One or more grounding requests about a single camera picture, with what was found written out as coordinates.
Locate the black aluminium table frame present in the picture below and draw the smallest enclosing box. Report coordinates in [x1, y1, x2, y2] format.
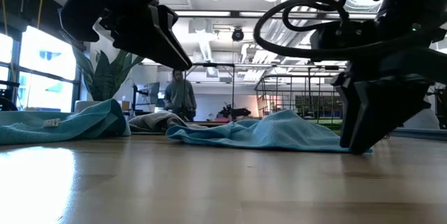
[390, 128, 447, 142]

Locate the black computer monitor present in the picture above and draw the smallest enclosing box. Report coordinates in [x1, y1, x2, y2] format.
[131, 82, 161, 113]
[434, 87, 447, 129]

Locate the overhead light bar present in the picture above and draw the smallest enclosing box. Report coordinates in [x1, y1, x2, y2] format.
[173, 9, 380, 21]

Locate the wire basket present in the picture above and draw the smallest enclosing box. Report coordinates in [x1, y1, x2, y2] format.
[254, 73, 346, 136]

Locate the yellow hanging cord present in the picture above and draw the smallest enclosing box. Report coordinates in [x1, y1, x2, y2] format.
[0, 0, 8, 36]
[36, 0, 46, 29]

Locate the light blue microfiber towel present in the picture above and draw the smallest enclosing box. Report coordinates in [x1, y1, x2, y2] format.
[166, 109, 373, 154]

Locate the teal microfiber towel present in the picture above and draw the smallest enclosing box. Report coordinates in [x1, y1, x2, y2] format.
[0, 98, 132, 145]

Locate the grey microfiber towel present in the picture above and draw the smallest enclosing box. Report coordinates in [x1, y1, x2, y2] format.
[128, 110, 207, 134]

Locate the black metal gantry frame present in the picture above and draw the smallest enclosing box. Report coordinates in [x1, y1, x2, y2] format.
[184, 62, 236, 112]

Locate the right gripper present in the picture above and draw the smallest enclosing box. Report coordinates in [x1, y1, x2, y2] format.
[310, 20, 447, 155]

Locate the person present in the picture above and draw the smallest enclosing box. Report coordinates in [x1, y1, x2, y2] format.
[163, 69, 198, 122]

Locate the large window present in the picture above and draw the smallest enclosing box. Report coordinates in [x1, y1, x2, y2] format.
[0, 24, 80, 113]

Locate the black ceiling camera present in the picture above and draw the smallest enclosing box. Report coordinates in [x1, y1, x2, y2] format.
[231, 27, 245, 43]

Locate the potted snake plant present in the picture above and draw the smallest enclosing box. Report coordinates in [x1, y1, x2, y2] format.
[72, 47, 146, 114]

